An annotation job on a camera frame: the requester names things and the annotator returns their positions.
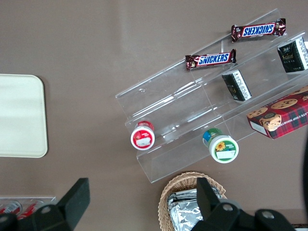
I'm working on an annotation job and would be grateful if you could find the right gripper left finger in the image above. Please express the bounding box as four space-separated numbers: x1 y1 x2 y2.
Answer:
20 177 91 231

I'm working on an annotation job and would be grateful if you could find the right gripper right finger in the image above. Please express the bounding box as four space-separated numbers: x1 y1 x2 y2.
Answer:
192 177 256 231

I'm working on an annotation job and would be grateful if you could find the oval light wicker basket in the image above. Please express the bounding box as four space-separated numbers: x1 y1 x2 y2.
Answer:
157 171 228 231

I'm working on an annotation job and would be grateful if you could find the cream plastic tray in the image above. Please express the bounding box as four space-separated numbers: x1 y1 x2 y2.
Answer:
0 74 49 159

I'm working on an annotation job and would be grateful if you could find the clear acrylic bottle rack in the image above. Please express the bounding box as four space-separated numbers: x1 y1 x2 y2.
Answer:
0 196 58 231

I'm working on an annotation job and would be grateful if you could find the silver foil pouch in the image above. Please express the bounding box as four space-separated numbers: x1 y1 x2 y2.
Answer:
171 189 226 209
167 204 207 231

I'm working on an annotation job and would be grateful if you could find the green lid yogurt cup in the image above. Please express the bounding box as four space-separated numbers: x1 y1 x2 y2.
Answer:
202 128 240 164

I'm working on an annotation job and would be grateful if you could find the red lid yogurt cup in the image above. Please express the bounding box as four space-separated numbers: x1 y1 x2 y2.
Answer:
130 120 156 151

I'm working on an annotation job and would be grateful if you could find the red tartan cookie box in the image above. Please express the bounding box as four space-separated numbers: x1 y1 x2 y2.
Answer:
246 85 308 140

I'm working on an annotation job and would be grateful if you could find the clear acrylic stepped shelf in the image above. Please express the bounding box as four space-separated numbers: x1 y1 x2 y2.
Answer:
115 8 308 185

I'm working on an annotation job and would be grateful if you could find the small black tea box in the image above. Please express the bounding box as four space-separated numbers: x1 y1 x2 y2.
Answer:
276 36 308 74
221 69 253 104

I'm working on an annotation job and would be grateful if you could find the Snickers chocolate bar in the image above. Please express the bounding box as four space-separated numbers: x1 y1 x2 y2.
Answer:
231 18 287 43
185 48 238 71

